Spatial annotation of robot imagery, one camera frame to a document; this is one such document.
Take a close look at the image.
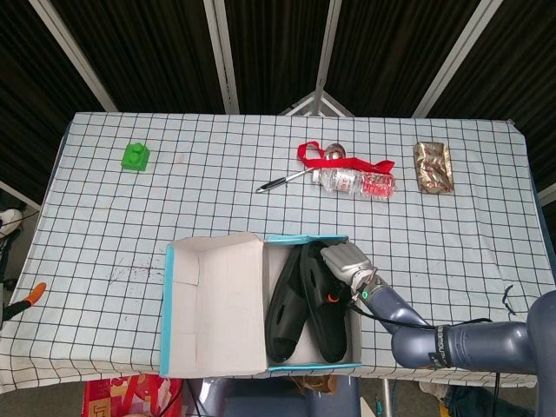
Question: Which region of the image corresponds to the white partition frame post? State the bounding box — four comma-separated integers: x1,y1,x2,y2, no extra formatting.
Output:
202,0,241,115
411,0,494,118
314,0,344,95
29,0,119,113

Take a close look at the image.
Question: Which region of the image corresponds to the white blue checked tablecloth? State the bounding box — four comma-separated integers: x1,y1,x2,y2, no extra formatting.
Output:
0,111,556,394

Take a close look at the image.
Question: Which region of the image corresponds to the green toy building block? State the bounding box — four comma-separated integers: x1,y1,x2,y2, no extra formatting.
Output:
120,142,150,174

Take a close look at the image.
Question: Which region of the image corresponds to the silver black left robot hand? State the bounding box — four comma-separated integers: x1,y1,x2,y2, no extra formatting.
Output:
0,281,47,325

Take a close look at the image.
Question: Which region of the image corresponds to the metal spoon with black handle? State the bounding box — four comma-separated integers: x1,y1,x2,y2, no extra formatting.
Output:
255,142,348,194

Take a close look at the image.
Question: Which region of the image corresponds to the metal table leg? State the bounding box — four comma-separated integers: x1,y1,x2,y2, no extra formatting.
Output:
381,376,393,417

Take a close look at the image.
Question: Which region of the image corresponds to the white frame bar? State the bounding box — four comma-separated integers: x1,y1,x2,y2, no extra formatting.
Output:
537,182,556,208
0,180,43,213

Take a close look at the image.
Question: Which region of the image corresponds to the blue cardboard shoe box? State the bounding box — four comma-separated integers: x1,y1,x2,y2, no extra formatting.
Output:
159,232,363,378

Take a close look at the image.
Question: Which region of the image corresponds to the dark blue fabric bundle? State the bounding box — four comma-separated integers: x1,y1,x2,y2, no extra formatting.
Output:
419,380,539,417

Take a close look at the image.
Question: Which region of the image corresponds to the clear plastic bottle red label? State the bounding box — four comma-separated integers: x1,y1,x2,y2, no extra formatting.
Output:
311,168,399,201

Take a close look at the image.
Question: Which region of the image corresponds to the red ribbon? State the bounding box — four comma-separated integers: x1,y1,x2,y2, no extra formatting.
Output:
296,141,395,174

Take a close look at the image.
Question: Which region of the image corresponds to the red patterned bag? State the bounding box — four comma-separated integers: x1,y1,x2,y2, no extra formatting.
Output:
82,375,183,417

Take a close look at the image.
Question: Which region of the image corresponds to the metal triangular stand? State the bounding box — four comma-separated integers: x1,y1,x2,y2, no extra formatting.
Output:
277,89,355,117

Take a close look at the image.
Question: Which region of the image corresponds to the black clog shoe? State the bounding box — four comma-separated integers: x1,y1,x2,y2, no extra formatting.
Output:
299,242,354,362
264,246,314,364

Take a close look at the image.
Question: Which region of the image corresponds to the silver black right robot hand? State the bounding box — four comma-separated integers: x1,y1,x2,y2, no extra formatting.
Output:
320,242,378,304

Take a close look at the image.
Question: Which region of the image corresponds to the gold foil snack packet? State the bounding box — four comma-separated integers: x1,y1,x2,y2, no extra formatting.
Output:
412,141,456,195

